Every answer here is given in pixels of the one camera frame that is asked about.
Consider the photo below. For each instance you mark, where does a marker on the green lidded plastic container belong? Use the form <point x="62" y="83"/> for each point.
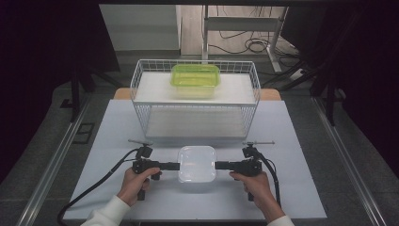
<point x="195" y="78"/>

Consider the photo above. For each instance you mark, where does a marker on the tan wooden board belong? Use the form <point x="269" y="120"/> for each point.
<point x="120" y="93"/>

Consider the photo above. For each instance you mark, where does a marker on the person's left hand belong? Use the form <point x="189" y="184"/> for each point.
<point x="135" y="185"/>

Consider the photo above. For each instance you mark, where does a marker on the black metal stand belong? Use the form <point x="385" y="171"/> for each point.
<point x="329" y="94"/>
<point x="75" y="91"/>

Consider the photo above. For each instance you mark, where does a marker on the white cabinet panel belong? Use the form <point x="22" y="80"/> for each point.
<point x="141" y="28"/>

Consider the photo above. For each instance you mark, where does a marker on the white metal desk frame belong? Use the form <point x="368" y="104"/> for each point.
<point x="241" y="23"/>

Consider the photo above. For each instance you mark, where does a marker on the white power strip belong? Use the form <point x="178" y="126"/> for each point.
<point x="296" y="73"/>

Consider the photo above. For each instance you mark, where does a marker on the person's right hand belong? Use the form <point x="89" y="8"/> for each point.
<point x="258" y="190"/>

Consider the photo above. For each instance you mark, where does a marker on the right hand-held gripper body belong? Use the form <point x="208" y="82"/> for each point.
<point x="249" y="164"/>

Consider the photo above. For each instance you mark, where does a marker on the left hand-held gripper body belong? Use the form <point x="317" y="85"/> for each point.
<point x="142" y="164"/>

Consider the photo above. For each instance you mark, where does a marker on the translucent white lidded container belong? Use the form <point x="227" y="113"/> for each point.
<point x="197" y="164"/>

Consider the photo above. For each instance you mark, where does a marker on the metal floor rail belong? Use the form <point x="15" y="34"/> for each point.
<point x="50" y="166"/>
<point x="348" y="163"/>

